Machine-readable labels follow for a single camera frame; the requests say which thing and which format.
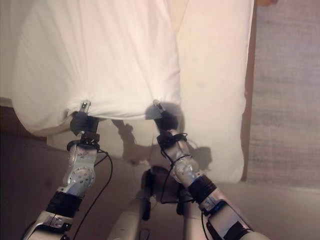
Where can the brown object at bedside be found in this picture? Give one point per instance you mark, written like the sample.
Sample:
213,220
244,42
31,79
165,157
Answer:
267,2

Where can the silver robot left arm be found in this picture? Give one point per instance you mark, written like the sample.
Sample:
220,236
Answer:
80,172

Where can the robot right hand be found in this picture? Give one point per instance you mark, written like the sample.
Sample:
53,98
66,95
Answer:
168,121

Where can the white duvet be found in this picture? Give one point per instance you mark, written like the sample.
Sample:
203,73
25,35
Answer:
100,62

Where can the robot body and legs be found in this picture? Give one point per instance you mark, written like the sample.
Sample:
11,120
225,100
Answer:
125,222

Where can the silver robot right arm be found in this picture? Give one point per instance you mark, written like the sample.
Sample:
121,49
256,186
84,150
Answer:
186,172

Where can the mattress with white sheet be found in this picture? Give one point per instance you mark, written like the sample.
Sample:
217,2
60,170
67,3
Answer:
212,87

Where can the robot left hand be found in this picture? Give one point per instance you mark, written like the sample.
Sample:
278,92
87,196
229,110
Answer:
81,123

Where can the grey rug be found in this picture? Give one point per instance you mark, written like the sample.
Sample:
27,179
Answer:
287,100

